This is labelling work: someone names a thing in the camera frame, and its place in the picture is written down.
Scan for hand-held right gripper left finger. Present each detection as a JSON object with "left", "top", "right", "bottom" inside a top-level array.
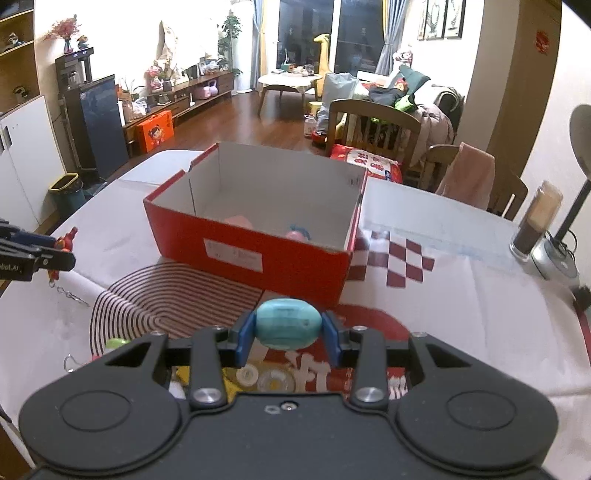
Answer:
[{"left": 88, "top": 311, "right": 260, "bottom": 411}]

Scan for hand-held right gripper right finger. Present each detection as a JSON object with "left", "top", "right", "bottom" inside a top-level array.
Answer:
[{"left": 321, "top": 310, "right": 491, "bottom": 411}]

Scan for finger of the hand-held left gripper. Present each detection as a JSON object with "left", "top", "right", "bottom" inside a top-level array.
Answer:
[
  {"left": 0, "top": 220, "right": 59, "bottom": 250},
  {"left": 0, "top": 244, "right": 77, "bottom": 272}
]

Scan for red figurine keychain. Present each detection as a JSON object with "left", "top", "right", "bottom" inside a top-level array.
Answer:
[{"left": 47, "top": 226, "right": 92, "bottom": 308}]

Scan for teal egg-shaped toy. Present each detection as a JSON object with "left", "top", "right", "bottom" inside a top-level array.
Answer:
[{"left": 255, "top": 298, "right": 321, "bottom": 349}]

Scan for red cardboard box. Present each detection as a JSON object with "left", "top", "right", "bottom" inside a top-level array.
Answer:
[{"left": 143, "top": 141, "right": 369, "bottom": 308}]

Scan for clear correction tape dispenser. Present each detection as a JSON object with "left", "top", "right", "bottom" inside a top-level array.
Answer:
[{"left": 235, "top": 362, "right": 297, "bottom": 394}]

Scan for dark trash bin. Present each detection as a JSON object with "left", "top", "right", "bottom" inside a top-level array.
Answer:
[{"left": 48, "top": 173, "right": 87, "bottom": 214}]

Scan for white cabinet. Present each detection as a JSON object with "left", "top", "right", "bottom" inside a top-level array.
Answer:
[{"left": 0, "top": 95, "right": 71, "bottom": 232}]

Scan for printed red white tablecloth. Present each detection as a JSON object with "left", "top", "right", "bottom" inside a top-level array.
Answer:
[{"left": 0, "top": 150, "right": 591, "bottom": 480}]

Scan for black water dispenser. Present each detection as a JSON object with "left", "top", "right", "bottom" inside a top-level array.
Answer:
[{"left": 55, "top": 48, "right": 130, "bottom": 182}]

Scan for orange gift box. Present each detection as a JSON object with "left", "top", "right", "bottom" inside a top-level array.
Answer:
[{"left": 135, "top": 110, "right": 177, "bottom": 154}]

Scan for red printed bag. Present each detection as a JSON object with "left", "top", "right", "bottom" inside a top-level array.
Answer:
[{"left": 329, "top": 144, "right": 404, "bottom": 184}]

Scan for red flower vase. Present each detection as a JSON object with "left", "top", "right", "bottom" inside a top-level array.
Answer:
[{"left": 45, "top": 16, "right": 82, "bottom": 54}]

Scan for pink cloth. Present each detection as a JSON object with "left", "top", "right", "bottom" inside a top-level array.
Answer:
[{"left": 436, "top": 142, "right": 496, "bottom": 211}]

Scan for wooden dining chair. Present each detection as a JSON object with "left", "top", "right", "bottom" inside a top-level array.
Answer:
[
  {"left": 427, "top": 143, "right": 530, "bottom": 220},
  {"left": 325, "top": 98, "right": 422, "bottom": 168}
]

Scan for wooden tv cabinet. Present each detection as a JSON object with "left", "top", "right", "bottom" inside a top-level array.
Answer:
[{"left": 122, "top": 71, "right": 234, "bottom": 128}]

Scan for glass jar with dark contents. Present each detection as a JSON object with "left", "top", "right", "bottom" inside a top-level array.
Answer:
[{"left": 509, "top": 181, "right": 564, "bottom": 263}]

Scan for black desk lamp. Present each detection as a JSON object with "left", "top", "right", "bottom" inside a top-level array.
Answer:
[{"left": 531, "top": 104, "right": 591, "bottom": 280}]

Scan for light blue plastic bag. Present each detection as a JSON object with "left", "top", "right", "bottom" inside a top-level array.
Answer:
[{"left": 318, "top": 71, "right": 359, "bottom": 136}]

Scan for sofa with piled clothes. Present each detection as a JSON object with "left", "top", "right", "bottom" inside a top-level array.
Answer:
[{"left": 355, "top": 65, "right": 465, "bottom": 168}]

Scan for round wooden coffee table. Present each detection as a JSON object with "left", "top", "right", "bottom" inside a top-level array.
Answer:
[{"left": 257, "top": 71, "right": 323, "bottom": 116}]

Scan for potted green plant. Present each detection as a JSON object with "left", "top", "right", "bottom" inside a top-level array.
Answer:
[{"left": 217, "top": 14, "right": 255, "bottom": 94}]

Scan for yellow giraffe toy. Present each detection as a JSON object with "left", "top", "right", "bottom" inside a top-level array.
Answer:
[{"left": 313, "top": 33, "right": 331, "bottom": 75}]

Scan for grey blue curtain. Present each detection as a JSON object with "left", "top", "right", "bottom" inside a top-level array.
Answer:
[
  {"left": 252, "top": 0, "right": 283, "bottom": 75},
  {"left": 382, "top": 0, "right": 419, "bottom": 75}
]

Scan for wooden wall shelf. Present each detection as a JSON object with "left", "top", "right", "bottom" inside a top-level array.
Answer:
[{"left": 0, "top": 0, "right": 38, "bottom": 116}]

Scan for framed wall pictures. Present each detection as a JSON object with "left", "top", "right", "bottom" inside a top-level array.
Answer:
[{"left": 417, "top": 0, "right": 465, "bottom": 42}]

